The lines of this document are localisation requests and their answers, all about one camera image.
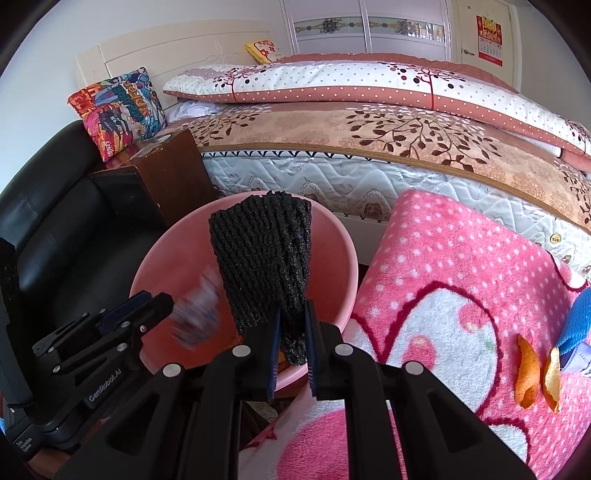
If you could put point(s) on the sliding door wardrobe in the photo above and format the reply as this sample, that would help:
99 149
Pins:
369 25

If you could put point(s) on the pink polka dot blanket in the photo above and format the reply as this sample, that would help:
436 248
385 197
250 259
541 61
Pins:
438 286

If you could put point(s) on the blue foam net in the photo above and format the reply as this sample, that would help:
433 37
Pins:
577 318

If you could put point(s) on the cream door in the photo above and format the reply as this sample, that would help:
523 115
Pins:
512 46

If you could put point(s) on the cream headboard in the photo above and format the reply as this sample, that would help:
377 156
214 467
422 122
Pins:
184 50

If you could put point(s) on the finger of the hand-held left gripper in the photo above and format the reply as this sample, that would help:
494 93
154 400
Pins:
154 309
122 311

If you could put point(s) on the black leather chair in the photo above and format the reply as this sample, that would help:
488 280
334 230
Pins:
60 240

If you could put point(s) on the yellow patterned pillow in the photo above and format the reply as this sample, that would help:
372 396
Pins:
265 51

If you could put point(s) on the folded tree print quilt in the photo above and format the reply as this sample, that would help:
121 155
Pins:
369 83

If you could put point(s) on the pink plastic basin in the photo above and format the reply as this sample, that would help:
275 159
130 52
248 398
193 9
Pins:
332 263

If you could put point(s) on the white quilted mattress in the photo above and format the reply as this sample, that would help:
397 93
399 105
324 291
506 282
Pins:
346 177

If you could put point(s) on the red wall calendar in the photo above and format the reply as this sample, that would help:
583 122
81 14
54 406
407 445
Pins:
491 39

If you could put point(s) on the black foam net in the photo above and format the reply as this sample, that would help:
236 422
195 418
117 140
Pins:
263 258

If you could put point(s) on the brown wooden nightstand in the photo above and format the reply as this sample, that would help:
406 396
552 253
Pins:
171 175

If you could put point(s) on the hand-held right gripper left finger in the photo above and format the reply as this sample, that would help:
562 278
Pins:
272 350

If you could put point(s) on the white wrapper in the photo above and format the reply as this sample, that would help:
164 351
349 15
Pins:
196 314

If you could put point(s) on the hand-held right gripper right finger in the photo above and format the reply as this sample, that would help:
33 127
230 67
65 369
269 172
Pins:
311 355

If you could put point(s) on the comic print cushion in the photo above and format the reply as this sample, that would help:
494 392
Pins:
115 110

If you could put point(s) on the beige leaf print blanket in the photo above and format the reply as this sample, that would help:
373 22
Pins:
369 129

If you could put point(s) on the orange peel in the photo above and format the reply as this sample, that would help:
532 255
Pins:
551 378
526 369

